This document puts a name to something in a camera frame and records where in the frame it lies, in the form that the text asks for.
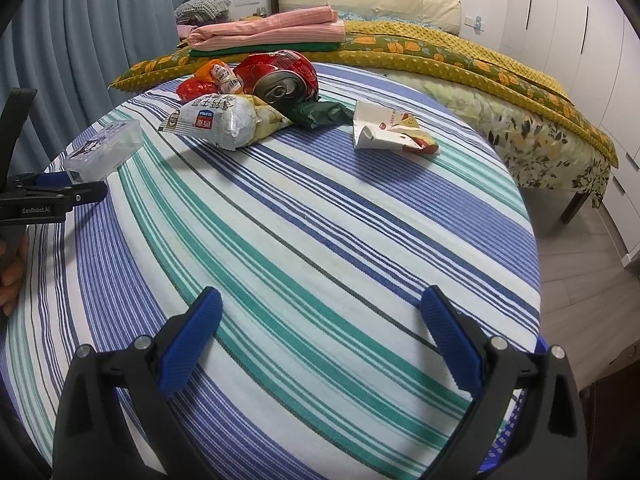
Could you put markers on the teal floral pillow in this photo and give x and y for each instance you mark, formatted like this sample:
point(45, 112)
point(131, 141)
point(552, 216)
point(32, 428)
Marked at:
point(350, 14)

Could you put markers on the green folded cloth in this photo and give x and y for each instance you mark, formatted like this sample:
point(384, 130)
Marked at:
point(225, 51)

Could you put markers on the dark wooden furniture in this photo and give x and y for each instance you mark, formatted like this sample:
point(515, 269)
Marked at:
point(610, 420)

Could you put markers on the pile of clothes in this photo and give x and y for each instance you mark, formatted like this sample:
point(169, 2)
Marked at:
point(202, 7)

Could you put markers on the dark wooden bed leg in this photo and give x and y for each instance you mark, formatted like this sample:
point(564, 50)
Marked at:
point(572, 207)

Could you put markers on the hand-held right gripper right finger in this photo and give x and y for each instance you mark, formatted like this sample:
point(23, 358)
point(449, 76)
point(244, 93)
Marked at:
point(450, 340)

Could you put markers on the clear plastic box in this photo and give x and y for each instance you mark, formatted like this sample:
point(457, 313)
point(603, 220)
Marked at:
point(105, 147)

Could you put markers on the dark green snack packet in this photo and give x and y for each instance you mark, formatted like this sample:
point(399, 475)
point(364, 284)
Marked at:
point(320, 114)

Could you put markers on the blue plastic basket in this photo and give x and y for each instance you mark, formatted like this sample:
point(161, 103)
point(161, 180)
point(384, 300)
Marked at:
point(505, 440)

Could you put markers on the yellow dotted blanket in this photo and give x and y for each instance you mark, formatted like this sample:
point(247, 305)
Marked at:
point(450, 42)

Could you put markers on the white snack packet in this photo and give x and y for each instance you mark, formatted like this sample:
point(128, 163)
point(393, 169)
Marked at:
point(220, 120)

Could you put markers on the crumpled white paper carton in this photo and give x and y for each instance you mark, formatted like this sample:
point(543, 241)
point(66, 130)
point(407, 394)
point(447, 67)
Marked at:
point(380, 127)

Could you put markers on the striped tablecloth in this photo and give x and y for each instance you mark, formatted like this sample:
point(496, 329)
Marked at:
point(300, 240)

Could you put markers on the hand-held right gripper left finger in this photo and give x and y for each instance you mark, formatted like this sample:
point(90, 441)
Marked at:
point(190, 345)

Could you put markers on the pink striped folded blanket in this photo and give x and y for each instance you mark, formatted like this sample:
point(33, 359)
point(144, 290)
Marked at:
point(270, 27)

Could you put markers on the leaf print bed sheet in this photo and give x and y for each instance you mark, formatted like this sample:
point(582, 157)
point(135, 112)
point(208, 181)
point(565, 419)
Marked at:
point(540, 150)

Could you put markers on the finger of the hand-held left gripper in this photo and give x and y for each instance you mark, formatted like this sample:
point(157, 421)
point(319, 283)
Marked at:
point(85, 194)
point(50, 179)

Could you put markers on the red crumpled wrapper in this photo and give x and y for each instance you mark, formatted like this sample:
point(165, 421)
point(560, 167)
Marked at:
point(192, 90)

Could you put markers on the person's left hand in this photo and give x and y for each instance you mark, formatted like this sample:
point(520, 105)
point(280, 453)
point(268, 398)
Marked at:
point(12, 285)

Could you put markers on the cream padded headboard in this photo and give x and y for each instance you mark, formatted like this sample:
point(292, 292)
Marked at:
point(370, 0)

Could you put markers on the orange snack packet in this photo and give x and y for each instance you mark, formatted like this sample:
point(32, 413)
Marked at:
point(215, 72)

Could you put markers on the white wardrobe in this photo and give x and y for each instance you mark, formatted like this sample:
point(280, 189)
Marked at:
point(575, 35)

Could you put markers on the blue-grey curtain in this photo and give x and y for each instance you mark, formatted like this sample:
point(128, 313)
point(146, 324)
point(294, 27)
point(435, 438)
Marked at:
point(90, 35)

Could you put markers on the crushed red can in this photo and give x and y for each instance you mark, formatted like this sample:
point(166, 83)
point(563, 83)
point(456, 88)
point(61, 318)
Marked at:
point(280, 77)

